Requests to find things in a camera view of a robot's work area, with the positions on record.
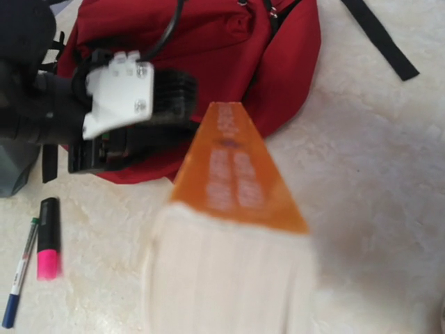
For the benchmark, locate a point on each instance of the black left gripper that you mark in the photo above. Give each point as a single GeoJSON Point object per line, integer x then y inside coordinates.
{"type": "Point", "coordinates": [124, 147]}

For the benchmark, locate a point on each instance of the dark red student backpack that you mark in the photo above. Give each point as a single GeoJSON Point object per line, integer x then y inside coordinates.
{"type": "Point", "coordinates": [260, 53]}

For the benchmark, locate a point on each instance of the orange treehouse paperback book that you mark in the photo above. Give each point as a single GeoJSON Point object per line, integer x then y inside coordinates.
{"type": "Point", "coordinates": [229, 251]}

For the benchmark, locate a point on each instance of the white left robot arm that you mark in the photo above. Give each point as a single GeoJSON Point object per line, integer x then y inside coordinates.
{"type": "Point", "coordinates": [38, 106]}

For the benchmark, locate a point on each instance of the grey pencil case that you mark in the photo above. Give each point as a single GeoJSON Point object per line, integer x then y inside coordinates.
{"type": "Point", "coordinates": [17, 160]}

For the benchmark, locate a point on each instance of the pink black highlighter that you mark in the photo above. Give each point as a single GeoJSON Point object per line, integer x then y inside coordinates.
{"type": "Point", "coordinates": [49, 264]}

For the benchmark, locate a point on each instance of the blue capped white marker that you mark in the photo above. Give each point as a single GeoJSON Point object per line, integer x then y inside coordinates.
{"type": "Point", "coordinates": [18, 280]}

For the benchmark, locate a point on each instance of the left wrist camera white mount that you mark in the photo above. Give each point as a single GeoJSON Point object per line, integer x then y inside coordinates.
{"type": "Point", "coordinates": [120, 90]}

